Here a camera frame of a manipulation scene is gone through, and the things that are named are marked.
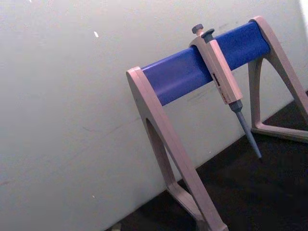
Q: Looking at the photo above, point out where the cream pipette with grey tip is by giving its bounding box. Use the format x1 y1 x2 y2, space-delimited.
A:
189 23 263 159

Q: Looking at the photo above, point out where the cream pipette stand blue bar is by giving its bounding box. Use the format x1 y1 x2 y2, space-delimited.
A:
126 15 308 231

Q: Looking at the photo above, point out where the black table cloth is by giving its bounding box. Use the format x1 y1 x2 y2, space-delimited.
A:
104 90 308 231

